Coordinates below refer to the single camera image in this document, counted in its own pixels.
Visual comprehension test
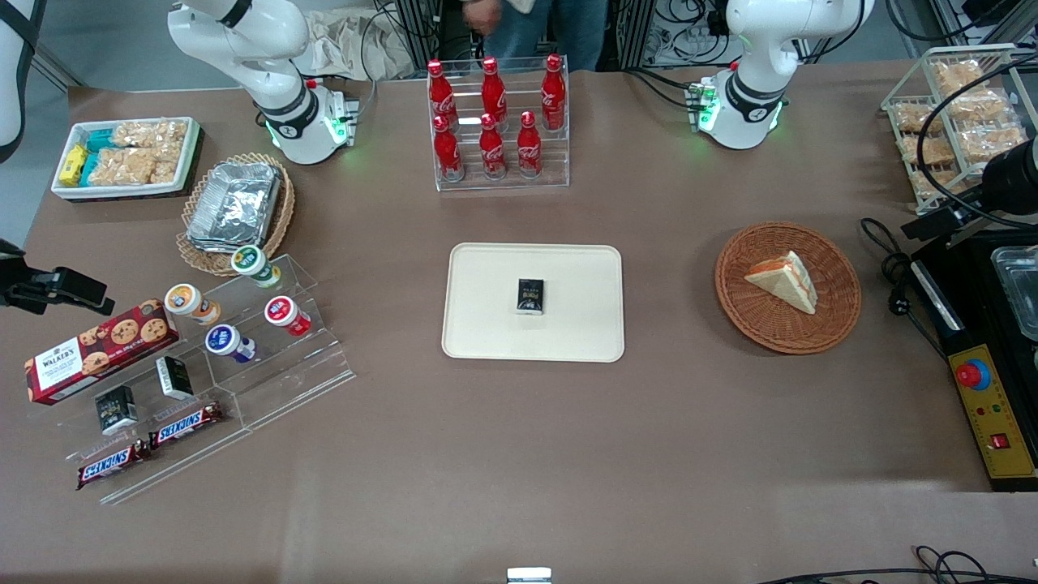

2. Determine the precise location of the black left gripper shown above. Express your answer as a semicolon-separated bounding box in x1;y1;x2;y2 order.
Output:
981;136;1038;217

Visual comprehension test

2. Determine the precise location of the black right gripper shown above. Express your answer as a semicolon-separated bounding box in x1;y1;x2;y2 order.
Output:
0;238;51;314

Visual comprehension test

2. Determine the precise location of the triangle sandwich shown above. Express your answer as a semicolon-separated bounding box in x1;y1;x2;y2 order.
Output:
744;250;818;316

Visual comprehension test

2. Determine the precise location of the light scalloped wicker basket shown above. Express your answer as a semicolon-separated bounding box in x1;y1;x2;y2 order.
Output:
176;152;295;277

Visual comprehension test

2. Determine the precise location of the round brown wicker basket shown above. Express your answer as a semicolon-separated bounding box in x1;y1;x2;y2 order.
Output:
714;221;862;355

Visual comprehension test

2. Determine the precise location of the cream rectangular tray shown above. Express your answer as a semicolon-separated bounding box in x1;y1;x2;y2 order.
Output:
441;243;625;363

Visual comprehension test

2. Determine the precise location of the person's hand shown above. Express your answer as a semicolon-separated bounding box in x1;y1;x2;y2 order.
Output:
464;0;504;36

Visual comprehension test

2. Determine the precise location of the rice cracker pack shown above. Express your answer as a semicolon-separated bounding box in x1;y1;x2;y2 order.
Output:
87;147;157;187
912;166;970;200
903;134;956;167
150;144;186;184
931;58;987;97
959;123;1025;163
953;88;1014;124
111;120;189;151
894;101;933;133

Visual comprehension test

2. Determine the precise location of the red Walkers cookie box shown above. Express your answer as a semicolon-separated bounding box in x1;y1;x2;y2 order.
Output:
24;299;181;405

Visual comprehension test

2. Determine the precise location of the clear plastic container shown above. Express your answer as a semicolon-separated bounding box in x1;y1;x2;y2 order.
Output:
991;246;1038;341

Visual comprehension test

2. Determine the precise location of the orange lid yogurt cup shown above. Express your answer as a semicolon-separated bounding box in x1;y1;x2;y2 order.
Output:
165;283;221;325

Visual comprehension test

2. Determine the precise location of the red emergency stop button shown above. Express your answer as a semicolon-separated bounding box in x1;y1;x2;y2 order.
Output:
955;359;992;392

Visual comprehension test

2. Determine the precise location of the Snickers chocolate bar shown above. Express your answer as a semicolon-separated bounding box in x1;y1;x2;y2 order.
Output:
148;403;225;449
77;440;152;490

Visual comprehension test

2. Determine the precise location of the blue lid yogurt cup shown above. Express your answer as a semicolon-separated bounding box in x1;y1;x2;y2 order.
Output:
204;324;257;363

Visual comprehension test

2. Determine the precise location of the white plastic snack bin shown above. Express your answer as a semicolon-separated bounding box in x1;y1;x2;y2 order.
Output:
50;117;202;200

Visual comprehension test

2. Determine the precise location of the stack of foil trays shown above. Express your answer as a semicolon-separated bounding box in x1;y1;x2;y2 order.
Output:
187;162;282;254

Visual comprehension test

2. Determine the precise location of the green lid yogurt cup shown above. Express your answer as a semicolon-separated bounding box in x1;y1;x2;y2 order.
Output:
231;245;282;289

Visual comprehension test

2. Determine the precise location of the black yellow control box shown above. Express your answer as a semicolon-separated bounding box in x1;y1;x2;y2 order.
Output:
908;231;1038;493

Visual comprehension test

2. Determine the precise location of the red lid yogurt cup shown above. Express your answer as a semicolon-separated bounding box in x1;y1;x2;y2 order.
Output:
264;296;312;337

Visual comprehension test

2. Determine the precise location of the clear acrylic stepped stand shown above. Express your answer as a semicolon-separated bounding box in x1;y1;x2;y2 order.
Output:
32;254;356;505

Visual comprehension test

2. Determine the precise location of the crumpled beige cloth bag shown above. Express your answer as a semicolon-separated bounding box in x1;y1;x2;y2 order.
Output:
296;8;416;82

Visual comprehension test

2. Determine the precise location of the red cola bottle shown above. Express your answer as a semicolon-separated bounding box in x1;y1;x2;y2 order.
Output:
432;114;465;183
541;54;567;132
478;113;508;180
427;59;457;131
517;111;543;179
481;57;508;131

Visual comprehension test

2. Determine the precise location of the person in blue jeans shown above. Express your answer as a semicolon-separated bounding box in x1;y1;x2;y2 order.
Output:
462;0;609;74

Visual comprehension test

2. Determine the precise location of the clear acrylic bottle stand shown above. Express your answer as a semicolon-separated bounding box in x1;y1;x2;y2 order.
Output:
427;55;570;192

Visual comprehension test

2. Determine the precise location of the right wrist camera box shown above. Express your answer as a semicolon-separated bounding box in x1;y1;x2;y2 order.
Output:
32;268;115;317

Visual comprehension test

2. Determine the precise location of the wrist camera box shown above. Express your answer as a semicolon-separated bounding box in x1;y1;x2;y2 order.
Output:
32;268;115;317
900;205;978;242

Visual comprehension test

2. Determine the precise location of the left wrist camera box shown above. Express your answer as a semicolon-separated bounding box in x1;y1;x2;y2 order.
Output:
900;205;978;242

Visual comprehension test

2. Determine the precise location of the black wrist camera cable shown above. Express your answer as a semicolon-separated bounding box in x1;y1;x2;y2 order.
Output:
915;50;1038;215

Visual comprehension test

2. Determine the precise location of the white wire rack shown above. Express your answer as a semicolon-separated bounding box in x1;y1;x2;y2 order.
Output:
881;44;1038;216

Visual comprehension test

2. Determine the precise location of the black power cable with plug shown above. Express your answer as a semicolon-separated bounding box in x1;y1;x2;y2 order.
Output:
860;217;950;359

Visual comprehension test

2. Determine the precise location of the black floor cable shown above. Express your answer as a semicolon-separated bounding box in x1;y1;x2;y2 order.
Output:
754;545;1038;584

